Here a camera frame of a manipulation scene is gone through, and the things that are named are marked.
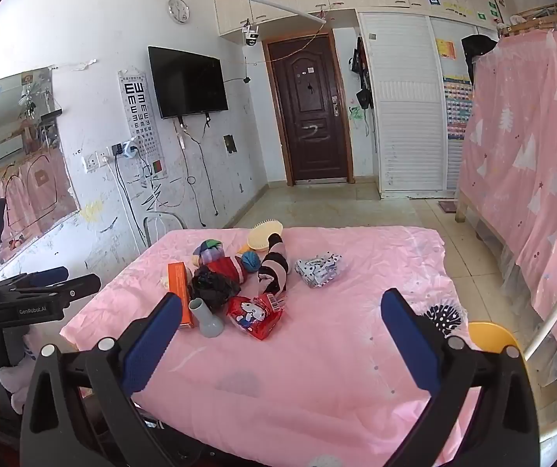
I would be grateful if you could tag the white power adapter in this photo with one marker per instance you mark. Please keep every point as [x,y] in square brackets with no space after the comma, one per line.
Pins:
[130,148]

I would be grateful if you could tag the black wall television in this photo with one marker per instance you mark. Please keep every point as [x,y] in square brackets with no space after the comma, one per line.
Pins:
[186,80]

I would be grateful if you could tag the round wall clock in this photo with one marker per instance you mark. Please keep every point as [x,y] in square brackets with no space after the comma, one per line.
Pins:
[178,10]

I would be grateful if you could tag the white wall outlet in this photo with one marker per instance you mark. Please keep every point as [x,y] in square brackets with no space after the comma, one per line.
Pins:
[91,163]

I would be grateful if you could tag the blue orange ball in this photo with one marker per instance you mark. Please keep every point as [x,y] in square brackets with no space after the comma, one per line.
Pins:
[250,261]

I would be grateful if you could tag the eye chart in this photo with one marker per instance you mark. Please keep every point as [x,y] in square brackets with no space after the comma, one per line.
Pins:
[139,116]

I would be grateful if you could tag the orange box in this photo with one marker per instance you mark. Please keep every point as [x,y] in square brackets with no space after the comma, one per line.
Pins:
[178,282]

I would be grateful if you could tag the black hanging bags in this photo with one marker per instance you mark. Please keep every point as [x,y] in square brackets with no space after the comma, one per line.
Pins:
[363,97]

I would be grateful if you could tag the black jacket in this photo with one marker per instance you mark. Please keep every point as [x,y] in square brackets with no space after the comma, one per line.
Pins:
[478,53]

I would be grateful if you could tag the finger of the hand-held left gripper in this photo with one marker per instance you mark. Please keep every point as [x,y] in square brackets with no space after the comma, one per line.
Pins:
[49,275]
[76,288]

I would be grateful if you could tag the white louvered wardrobe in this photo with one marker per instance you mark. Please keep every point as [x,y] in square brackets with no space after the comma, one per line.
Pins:
[405,107]

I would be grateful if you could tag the small floor mat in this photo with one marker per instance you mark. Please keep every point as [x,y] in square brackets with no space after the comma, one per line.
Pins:
[446,205]

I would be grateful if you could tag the white security camera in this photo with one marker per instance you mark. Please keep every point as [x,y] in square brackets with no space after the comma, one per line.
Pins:
[250,35]

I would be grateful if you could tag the pink blanket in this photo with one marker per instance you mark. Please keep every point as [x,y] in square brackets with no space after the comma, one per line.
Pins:
[307,350]

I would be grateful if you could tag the orange poster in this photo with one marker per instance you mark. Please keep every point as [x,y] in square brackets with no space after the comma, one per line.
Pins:
[445,49]

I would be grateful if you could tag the pink tree print curtain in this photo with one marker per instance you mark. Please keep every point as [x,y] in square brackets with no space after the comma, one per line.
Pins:
[517,131]

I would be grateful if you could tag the white metal frame chair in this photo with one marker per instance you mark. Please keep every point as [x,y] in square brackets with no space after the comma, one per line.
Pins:
[164,215]

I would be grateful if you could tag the colourful grid poster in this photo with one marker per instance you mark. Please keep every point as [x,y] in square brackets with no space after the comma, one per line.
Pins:
[456,107]

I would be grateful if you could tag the red snack packet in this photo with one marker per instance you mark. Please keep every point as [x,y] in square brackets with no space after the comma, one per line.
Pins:
[254,318]

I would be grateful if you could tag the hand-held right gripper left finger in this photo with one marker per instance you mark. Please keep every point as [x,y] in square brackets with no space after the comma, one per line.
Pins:
[154,345]

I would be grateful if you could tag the dark brown door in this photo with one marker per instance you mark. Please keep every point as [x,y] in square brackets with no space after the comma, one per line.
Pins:
[312,121]

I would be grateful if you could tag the white rod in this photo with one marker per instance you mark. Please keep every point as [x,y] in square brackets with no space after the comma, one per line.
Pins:
[259,0]

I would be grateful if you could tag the wooden bunk bed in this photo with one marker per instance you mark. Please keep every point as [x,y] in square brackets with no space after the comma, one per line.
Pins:
[461,206]

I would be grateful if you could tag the grey vase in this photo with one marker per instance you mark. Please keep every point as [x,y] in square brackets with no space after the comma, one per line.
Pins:
[210,323]

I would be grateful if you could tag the black wall panel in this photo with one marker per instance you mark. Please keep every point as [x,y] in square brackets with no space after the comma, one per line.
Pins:
[230,143]

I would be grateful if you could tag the black white patterned cloth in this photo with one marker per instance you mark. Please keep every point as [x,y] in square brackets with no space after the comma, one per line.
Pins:
[317,270]

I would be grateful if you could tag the wall mirror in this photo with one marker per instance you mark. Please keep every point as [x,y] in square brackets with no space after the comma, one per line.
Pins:
[15,155]

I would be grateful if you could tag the yellow brush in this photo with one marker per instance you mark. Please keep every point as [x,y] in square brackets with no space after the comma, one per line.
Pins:
[261,236]

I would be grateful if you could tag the black white striped sock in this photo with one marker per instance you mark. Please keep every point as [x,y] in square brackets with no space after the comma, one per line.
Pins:
[273,262]

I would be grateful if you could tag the yellow bin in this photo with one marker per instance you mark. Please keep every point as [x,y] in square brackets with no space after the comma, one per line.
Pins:
[490,335]

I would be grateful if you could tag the red striped sock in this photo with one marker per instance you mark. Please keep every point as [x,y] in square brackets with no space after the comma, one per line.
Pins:
[225,266]

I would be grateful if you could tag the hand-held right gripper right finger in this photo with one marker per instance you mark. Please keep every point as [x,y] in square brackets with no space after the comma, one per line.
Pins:
[412,345]

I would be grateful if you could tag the colourful knit hat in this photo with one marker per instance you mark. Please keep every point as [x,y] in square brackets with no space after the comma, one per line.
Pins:
[210,250]

